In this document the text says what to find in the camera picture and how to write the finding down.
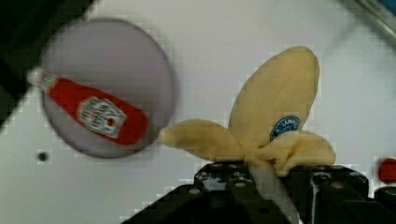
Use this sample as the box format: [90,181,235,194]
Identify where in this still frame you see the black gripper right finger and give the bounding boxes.
[282,165,396,224]

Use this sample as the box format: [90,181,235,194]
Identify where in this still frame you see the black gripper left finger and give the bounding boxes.
[122,162,291,224]

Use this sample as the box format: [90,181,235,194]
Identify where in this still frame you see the yellow plush banana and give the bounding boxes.
[158,46,337,218]

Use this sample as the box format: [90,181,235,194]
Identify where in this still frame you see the silver black toaster oven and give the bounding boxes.
[339,0,396,43]

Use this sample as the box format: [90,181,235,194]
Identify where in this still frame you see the red toy apple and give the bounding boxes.
[378,158,396,184]

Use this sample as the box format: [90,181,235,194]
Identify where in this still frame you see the red ketchup bottle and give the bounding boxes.
[27,67,149,146]

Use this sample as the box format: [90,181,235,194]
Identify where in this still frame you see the grey round plate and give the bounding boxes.
[40,19,177,159]

